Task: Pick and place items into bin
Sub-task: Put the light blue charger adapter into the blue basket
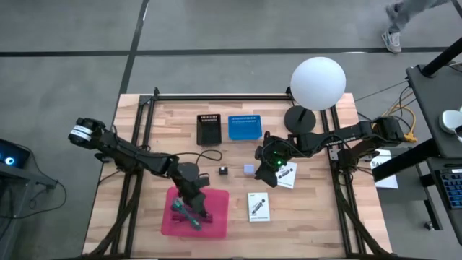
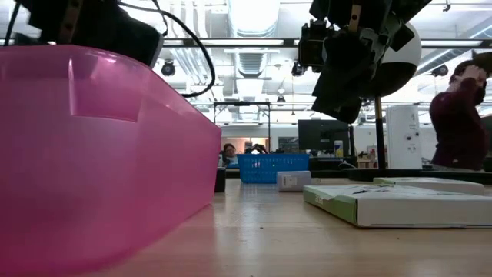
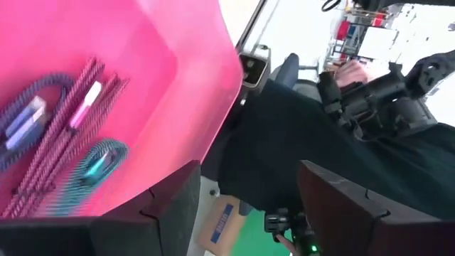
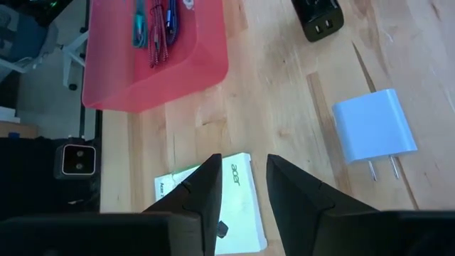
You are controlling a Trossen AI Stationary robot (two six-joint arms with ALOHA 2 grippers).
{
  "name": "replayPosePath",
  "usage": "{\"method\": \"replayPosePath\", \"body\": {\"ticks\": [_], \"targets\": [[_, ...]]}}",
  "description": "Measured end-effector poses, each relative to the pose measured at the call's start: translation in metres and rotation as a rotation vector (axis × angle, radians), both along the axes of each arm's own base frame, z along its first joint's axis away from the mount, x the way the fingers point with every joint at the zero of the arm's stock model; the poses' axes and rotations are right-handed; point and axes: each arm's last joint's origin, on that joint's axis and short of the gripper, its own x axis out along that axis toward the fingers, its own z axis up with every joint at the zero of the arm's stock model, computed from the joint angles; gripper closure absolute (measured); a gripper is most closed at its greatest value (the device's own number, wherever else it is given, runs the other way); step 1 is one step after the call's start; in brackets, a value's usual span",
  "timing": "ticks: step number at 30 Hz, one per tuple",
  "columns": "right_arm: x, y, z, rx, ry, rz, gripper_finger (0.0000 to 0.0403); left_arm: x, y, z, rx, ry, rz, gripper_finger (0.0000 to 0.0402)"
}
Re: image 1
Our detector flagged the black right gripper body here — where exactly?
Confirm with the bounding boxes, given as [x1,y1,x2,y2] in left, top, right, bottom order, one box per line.
[260,135,292,176]

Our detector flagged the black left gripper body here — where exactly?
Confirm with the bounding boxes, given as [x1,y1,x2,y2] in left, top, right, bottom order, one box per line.
[175,161,212,198]

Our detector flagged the pink translucent plastic bin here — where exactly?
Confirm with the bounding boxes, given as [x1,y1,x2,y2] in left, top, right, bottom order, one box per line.
[160,186,230,240]

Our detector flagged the white product box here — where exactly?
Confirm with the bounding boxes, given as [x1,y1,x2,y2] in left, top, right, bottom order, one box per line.
[247,191,271,223]
[274,160,299,190]

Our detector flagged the blue plastic basket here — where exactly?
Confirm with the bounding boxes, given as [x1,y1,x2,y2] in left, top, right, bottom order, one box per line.
[227,114,263,142]

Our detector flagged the black plastic basket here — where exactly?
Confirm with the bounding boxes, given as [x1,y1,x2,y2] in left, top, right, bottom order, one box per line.
[196,113,222,147]

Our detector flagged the white globe lamp black base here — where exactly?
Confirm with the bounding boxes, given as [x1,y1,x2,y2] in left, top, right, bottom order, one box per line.
[283,56,347,135]

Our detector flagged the white paper sheet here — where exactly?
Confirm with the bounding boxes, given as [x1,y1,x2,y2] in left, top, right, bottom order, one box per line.
[369,148,400,190]

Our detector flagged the black side desk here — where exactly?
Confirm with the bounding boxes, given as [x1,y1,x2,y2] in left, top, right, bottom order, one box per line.
[405,63,462,246]

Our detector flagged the person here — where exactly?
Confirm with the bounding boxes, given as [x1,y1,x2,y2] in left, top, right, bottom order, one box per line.
[380,0,450,55]

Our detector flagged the dark grey stand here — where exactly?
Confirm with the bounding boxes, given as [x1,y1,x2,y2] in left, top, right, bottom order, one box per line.
[0,162,59,260]

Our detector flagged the white round object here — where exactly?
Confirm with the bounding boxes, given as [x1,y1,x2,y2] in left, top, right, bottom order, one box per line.
[438,106,462,136]

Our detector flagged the black keyboard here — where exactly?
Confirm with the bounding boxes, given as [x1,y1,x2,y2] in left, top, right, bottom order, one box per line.
[436,167,462,211]

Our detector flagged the black device with blue light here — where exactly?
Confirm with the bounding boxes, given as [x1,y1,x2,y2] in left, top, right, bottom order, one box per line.
[0,138,32,170]

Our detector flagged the black pole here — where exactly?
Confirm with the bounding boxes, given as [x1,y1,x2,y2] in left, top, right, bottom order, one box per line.
[421,38,462,78]

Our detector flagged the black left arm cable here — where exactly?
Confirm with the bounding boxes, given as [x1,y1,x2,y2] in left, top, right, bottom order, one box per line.
[173,149,224,168]

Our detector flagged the black aluminium table frame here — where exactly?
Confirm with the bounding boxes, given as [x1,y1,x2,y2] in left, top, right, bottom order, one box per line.
[83,85,393,259]

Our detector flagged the black floor cable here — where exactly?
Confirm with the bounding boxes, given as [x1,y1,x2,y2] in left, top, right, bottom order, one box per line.
[27,178,69,220]

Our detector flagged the yellow cables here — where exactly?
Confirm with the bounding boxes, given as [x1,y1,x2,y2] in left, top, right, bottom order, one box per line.
[374,103,419,143]

